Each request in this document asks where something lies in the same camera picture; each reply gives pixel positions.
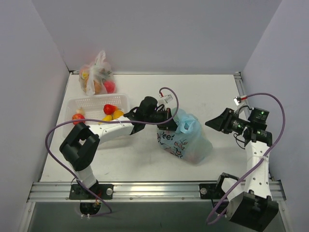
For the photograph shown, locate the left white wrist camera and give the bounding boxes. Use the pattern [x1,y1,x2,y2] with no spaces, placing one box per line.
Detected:
[158,94,173,105]

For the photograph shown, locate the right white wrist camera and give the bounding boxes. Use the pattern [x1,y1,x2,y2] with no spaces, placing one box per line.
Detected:
[234,95,252,115]

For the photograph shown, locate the orange lemon fruit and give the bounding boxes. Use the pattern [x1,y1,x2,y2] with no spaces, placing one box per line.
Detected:
[112,110,124,119]

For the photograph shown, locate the white plastic basket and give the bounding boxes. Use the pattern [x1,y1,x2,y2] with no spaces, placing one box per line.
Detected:
[62,94,131,122]

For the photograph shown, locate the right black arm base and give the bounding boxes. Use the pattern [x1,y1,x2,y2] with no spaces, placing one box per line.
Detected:
[199,183,225,200]

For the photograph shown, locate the light blue plastic bag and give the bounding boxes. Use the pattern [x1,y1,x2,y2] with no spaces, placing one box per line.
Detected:
[156,109,212,164]

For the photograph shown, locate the yellow banana bunch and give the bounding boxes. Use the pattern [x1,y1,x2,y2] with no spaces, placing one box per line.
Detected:
[102,115,113,121]

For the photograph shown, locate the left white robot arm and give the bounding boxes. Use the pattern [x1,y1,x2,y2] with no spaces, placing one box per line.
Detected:
[59,96,177,199]

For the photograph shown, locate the red apple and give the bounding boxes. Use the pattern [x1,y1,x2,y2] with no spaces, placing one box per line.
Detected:
[71,113,85,125]

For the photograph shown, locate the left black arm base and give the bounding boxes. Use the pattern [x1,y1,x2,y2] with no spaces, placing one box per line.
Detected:
[69,183,114,200]

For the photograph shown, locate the small onion garlic toy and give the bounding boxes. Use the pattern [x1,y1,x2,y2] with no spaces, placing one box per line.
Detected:
[76,107,85,115]

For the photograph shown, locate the red pear fruit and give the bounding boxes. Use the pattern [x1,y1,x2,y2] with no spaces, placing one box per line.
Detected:
[103,104,118,115]

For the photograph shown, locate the aluminium front rail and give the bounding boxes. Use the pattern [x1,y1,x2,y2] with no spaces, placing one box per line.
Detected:
[28,181,287,203]

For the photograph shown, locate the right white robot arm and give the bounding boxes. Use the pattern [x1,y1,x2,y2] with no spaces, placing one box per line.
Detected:
[205,108,279,232]

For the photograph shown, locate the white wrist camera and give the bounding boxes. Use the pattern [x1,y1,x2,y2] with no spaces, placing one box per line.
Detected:
[158,94,173,105]
[234,95,252,115]

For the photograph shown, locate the clear bag of fruits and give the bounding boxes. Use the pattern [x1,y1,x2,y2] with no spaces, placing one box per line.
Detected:
[79,50,116,96]

